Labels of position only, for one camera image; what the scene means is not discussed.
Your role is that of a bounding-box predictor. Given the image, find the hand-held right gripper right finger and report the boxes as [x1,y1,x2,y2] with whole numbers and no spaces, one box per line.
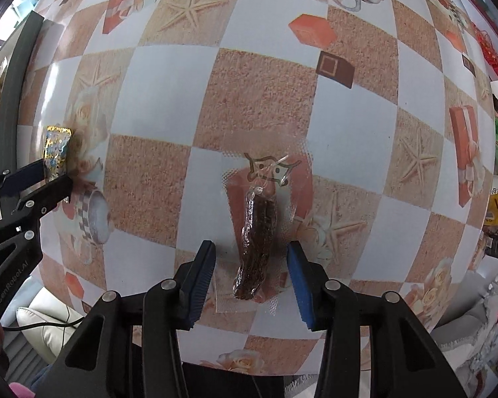
[286,240,467,398]

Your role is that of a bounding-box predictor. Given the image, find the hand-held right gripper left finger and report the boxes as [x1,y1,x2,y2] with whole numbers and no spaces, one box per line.
[31,239,216,398]

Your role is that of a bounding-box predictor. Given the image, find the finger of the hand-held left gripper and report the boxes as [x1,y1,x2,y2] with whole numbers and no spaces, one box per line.
[0,160,46,200]
[0,173,73,253]

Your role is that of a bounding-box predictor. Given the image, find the gold and blue snack packet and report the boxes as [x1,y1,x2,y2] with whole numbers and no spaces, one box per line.
[43,125,73,183]

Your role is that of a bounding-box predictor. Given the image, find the dark meat snack clear wrapper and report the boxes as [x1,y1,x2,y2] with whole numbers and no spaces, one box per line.
[222,151,314,316]

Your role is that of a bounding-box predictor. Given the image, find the dark-rimmed cardboard box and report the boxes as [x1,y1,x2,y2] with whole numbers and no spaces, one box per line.
[0,12,44,168]

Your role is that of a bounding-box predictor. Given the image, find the white sofa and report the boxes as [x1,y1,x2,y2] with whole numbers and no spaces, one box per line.
[16,286,88,363]

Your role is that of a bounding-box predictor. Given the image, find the white fuzzy cloth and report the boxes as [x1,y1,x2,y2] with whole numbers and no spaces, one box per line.
[432,294,498,388]

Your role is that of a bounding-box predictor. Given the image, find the black cable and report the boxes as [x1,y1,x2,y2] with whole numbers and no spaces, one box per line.
[4,316,84,333]

